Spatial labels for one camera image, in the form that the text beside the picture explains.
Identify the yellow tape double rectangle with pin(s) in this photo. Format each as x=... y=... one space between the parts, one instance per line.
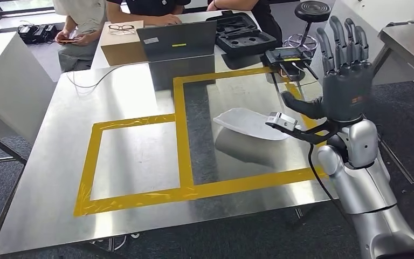
x=182 y=143

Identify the steel workbench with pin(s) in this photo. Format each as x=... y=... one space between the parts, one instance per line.
x=85 y=143

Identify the black handheld tool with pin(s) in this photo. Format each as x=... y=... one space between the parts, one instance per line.
x=285 y=57

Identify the white cabinet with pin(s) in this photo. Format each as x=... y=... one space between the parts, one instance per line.
x=10 y=78

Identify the black round stool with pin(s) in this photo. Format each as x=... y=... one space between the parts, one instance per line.
x=310 y=12

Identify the brown cardboard box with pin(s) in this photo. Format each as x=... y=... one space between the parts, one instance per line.
x=121 y=46

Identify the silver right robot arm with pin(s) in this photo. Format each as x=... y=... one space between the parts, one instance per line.
x=364 y=178

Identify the black foam case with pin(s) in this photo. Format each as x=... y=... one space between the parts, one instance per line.
x=242 y=37

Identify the white moulded plastic part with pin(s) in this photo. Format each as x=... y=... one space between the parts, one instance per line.
x=246 y=123

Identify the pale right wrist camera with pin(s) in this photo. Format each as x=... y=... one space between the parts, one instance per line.
x=282 y=121

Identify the black framed glasses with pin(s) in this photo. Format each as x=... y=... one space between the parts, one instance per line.
x=121 y=28

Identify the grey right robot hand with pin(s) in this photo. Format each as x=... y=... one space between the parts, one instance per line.
x=346 y=93

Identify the black phone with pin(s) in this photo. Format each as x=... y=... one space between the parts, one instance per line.
x=66 y=40

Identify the steel table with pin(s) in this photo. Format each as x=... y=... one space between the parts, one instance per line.
x=0 y=146
x=407 y=46

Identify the grey laptop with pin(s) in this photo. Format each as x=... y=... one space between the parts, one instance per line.
x=178 y=39

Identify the black power adapter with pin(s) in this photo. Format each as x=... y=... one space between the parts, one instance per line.
x=35 y=33

